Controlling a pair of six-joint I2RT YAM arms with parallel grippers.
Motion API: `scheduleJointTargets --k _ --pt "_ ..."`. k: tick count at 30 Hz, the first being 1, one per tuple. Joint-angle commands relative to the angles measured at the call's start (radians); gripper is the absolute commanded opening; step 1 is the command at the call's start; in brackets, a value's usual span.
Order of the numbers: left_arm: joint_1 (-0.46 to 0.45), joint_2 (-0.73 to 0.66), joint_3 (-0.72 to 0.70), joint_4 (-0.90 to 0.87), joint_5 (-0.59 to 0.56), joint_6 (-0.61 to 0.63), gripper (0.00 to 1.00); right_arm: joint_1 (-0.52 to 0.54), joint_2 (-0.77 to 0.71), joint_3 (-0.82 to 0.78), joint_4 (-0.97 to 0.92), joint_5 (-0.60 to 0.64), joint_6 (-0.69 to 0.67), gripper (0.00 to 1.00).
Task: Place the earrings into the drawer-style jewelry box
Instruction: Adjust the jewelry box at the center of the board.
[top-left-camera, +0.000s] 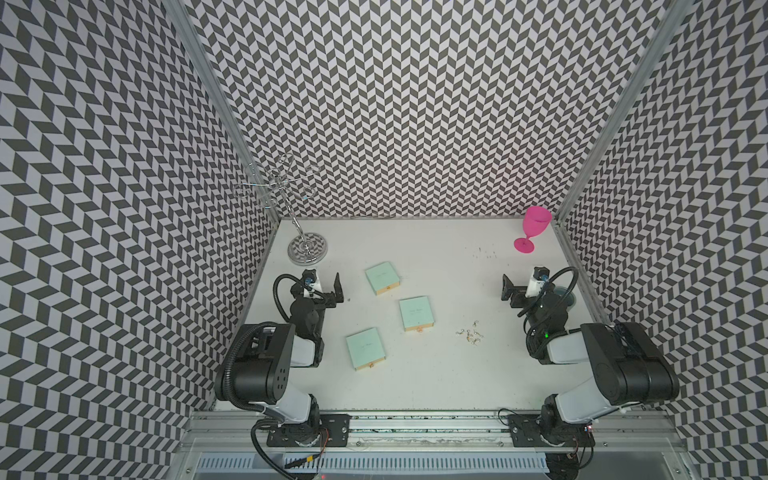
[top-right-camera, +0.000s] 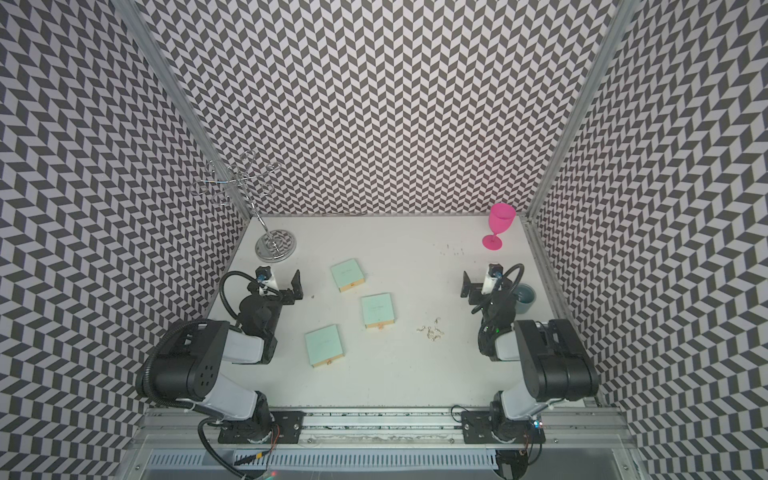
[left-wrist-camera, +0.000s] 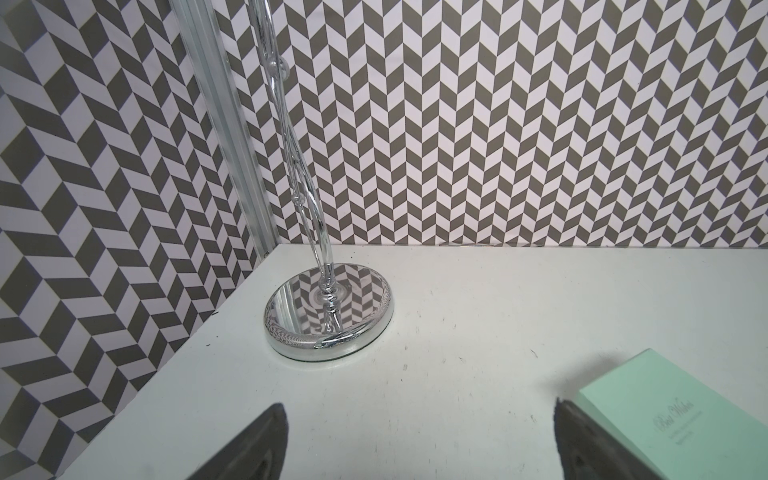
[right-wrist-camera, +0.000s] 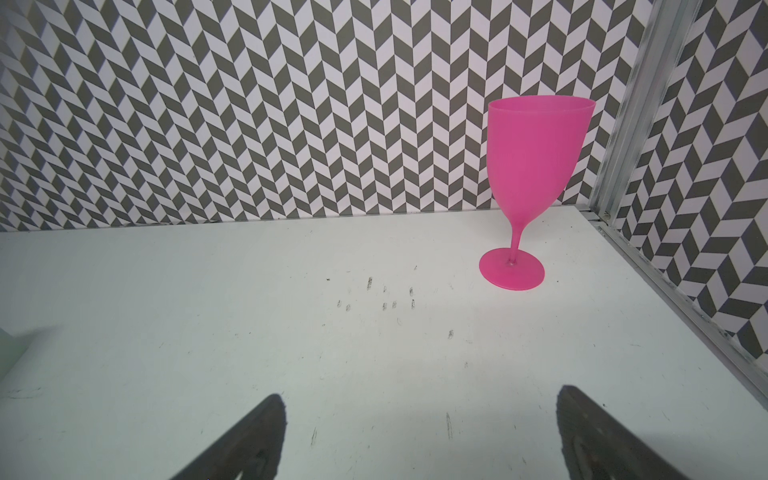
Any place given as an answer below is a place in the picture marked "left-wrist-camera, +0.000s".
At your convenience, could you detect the chrome jewelry tree stand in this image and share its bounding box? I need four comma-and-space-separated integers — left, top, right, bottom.
249, 1, 394, 362

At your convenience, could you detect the aluminium corner post left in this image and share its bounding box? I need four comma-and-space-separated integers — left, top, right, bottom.
171, 0, 278, 258

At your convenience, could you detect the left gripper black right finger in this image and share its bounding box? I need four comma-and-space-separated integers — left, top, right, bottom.
554, 399, 660, 480

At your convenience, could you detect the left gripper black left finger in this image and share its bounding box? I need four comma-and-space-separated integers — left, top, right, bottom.
188, 403, 289, 480

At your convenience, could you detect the mint green drawer jewelry box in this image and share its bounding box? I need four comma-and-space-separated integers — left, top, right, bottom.
573, 349, 767, 479

